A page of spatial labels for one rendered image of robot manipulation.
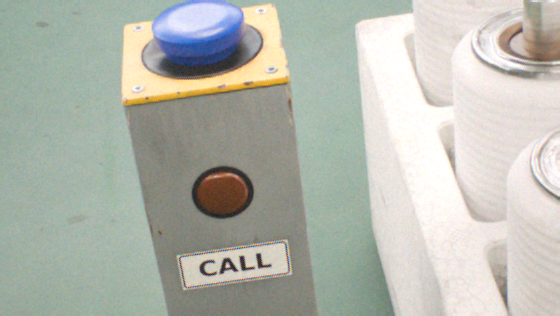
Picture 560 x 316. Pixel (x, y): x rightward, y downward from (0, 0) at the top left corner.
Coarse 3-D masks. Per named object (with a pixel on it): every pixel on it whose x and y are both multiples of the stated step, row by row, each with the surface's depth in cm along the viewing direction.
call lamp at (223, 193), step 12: (204, 180) 53; (216, 180) 53; (228, 180) 53; (240, 180) 53; (204, 192) 53; (216, 192) 53; (228, 192) 53; (240, 192) 53; (204, 204) 53; (216, 204) 53; (228, 204) 53; (240, 204) 53
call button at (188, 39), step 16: (192, 0) 54; (208, 0) 54; (224, 0) 54; (160, 16) 53; (176, 16) 53; (192, 16) 53; (208, 16) 52; (224, 16) 52; (240, 16) 52; (160, 32) 52; (176, 32) 52; (192, 32) 51; (208, 32) 51; (224, 32) 51; (240, 32) 52; (160, 48) 52; (176, 48) 51; (192, 48) 51; (208, 48) 51; (224, 48) 52; (192, 64) 52
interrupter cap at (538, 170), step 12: (552, 132) 56; (540, 144) 55; (552, 144) 55; (540, 156) 54; (552, 156) 54; (540, 168) 53; (552, 168) 53; (540, 180) 53; (552, 180) 53; (552, 192) 52
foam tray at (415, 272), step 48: (384, 48) 80; (384, 96) 75; (384, 144) 75; (432, 144) 70; (384, 192) 80; (432, 192) 66; (384, 240) 84; (432, 240) 62; (480, 240) 62; (432, 288) 62; (480, 288) 59
